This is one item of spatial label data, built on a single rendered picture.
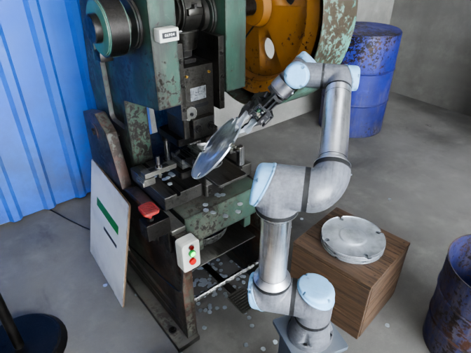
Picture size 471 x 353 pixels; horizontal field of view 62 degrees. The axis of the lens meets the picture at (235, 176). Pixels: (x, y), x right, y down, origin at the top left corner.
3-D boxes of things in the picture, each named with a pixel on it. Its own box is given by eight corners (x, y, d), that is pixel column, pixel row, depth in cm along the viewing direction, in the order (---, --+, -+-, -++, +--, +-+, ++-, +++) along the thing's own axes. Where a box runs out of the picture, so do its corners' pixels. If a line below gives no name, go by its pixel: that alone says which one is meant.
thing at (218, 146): (221, 123, 166) (219, 122, 166) (254, 112, 140) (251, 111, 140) (184, 179, 159) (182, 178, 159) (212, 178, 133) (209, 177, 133)
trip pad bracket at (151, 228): (174, 253, 154) (169, 214, 143) (152, 265, 149) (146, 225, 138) (167, 245, 158) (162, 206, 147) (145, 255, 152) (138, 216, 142)
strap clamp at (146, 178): (179, 174, 168) (176, 153, 163) (143, 188, 159) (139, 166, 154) (171, 168, 172) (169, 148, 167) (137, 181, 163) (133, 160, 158)
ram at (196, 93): (221, 132, 160) (220, 60, 144) (190, 143, 152) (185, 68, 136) (198, 119, 171) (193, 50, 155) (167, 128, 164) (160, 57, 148)
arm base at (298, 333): (341, 343, 128) (345, 324, 123) (301, 359, 124) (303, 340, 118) (317, 308, 140) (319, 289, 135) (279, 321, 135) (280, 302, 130)
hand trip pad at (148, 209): (162, 225, 142) (160, 209, 138) (148, 232, 139) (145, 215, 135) (153, 216, 147) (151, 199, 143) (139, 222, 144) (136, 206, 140)
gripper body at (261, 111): (245, 115, 132) (270, 90, 127) (244, 106, 139) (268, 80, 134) (262, 129, 135) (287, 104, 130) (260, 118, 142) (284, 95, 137)
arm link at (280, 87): (277, 71, 133) (294, 87, 136) (268, 81, 135) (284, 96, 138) (280, 78, 126) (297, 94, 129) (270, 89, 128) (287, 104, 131)
